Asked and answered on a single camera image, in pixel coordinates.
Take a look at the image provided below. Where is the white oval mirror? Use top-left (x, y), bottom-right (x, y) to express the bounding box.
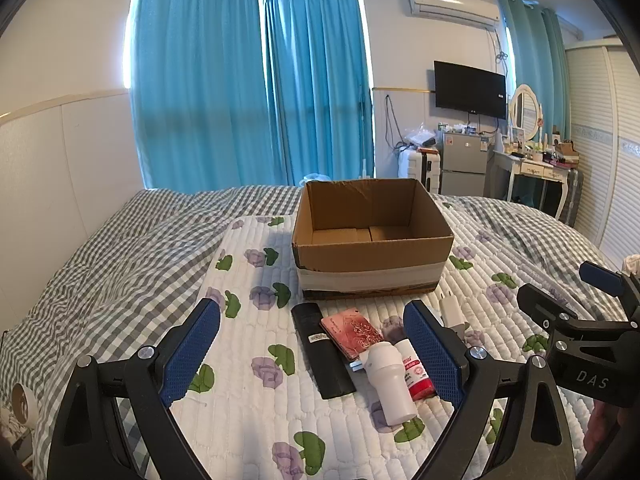
top-left (509, 84), bottom-right (543, 142)

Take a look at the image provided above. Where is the black flat television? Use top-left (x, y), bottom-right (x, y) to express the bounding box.
top-left (433, 60), bottom-right (507, 120)

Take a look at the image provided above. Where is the white dressing table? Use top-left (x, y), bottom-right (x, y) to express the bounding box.
top-left (492, 149), bottom-right (577, 222)

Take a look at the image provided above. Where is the black remote control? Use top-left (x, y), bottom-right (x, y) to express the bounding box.
top-left (291, 302), bottom-right (357, 401)

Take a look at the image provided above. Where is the white plastic bottle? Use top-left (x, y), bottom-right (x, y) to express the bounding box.
top-left (361, 342), bottom-right (419, 426)

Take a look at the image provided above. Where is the wide blue curtain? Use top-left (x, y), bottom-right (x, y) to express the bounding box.
top-left (131, 0), bottom-right (291, 194)

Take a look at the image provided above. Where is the white suitcase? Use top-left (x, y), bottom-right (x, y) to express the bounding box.
top-left (398, 149), bottom-right (444, 194)

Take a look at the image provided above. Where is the black wall cable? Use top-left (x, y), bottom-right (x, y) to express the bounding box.
top-left (382, 94), bottom-right (407, 152)

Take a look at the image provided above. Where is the small red label tube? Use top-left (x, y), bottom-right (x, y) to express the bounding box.
top-left (395, 339), bottom-right (435, 402)

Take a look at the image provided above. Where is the white air conditioner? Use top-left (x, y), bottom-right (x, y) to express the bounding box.
top-left (407, 0), bottom-right (502, 29)

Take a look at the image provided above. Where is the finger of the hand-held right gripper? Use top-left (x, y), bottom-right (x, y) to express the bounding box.
top-left (579, 261), bottom-right (640, 311)
top-left (516, 283), bottom-right (583, 334)

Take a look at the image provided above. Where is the clear plastic bag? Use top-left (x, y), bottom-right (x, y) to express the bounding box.
top-left (402, 127), bottom-right (439, 149)

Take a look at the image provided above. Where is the cardboard box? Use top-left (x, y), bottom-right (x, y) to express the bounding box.
top-left (291, 178), bottom-right (455, 302)

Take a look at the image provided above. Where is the red patterned card pack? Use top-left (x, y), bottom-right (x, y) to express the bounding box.
top-left (320, 310), bottom-right (385, 365)

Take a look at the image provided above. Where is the silver small fridge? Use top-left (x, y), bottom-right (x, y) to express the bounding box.
top-left (442, 131), bottom-right (494, 197)

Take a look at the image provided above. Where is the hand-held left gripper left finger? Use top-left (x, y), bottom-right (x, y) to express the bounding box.
top-left (46, 298), bottom-right (222, 480)

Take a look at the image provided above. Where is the white charger plug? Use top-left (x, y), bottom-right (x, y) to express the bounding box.
top-left (440, 290), bottom-right (469, 336)

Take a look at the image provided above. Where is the person's right hand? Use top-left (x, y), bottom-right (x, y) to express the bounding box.
top-left (586, 401), bottom-right (640, 462)

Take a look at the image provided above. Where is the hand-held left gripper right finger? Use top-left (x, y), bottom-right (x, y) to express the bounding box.
top-left (402, 300), bottom-right (584, 480)

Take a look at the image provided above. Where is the narrow blue curtain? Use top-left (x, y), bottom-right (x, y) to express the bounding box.
top-left (500, 0), bottom-right (572, 142)

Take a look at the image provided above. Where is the tape roll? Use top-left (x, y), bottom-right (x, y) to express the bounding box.
top-left (10, 382), bottom-right (37, 429)

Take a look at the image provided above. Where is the white floral quilted mat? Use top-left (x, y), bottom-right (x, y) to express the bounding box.
top-left (142, 212), bottom-right (640, 480)

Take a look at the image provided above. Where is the white wardrobe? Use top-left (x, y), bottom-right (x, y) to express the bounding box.
top-left (565, 37), bottom-right (640, 275)

